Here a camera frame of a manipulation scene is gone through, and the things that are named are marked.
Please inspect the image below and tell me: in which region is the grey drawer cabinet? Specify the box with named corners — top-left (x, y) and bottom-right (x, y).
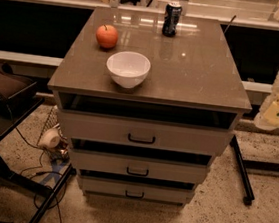
top-left (35, 0), bottom-right (262, 214)

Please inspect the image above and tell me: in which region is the dark soda can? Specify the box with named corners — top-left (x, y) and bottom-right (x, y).
top-left (162, 2), bottom-right (183, 37)

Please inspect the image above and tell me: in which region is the white bowl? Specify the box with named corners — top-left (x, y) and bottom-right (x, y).
top-left (106, 51), bottom-right (151, 89)

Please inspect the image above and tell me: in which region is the red apple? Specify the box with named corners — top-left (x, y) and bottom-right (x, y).
top-left (96, 24), bottom-right (118, 49)

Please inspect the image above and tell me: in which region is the white round device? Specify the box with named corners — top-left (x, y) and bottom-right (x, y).
top-left (39, 128), bottom-right (61, 149)

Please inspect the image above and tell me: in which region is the brown pouch on table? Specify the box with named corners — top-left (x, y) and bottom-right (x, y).
top-left (0, 63), bottom-right (37, 112)

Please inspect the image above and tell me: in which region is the black side table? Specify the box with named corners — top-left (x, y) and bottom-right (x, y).
top-left (0, 97), bottom-right (74, 223)

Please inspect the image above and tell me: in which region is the black metal frame leg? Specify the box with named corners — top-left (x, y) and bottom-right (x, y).
top-left (230, 136), bottom-right (255, 206)

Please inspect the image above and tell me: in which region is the wire mesh basket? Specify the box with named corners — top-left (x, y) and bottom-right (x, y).
top-left (37, 106), bottom-right (69, 162)

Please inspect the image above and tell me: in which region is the black floor cable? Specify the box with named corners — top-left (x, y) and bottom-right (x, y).
top-left (3, 126), bottom-right (75, 223)

